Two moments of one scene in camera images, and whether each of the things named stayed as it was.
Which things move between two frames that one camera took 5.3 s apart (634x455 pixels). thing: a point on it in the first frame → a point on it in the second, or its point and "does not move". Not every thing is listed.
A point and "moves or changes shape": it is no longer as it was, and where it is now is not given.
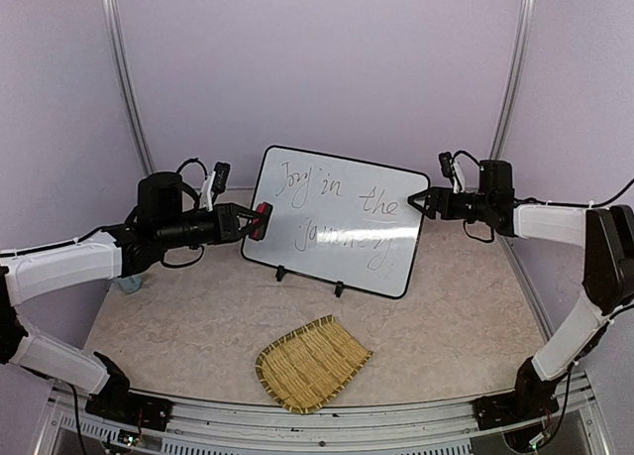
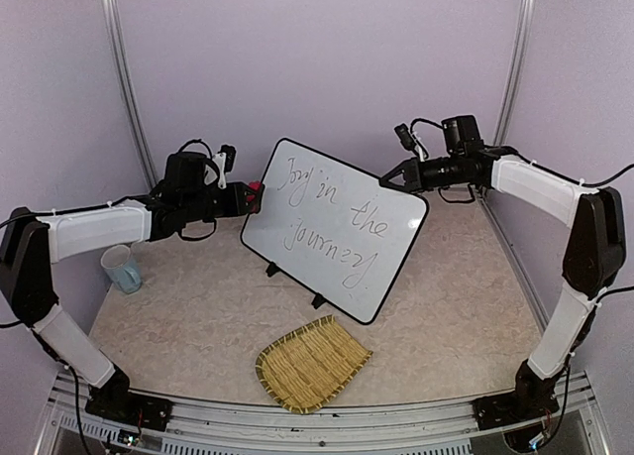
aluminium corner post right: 515,66 does not move
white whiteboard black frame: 338,220 moves or changes shape
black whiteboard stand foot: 339,288 → 318,300
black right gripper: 435,203 → 413,180
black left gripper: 227,227 → 238,201
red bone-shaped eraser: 264,209 → 256,185
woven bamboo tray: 305,369 does not move
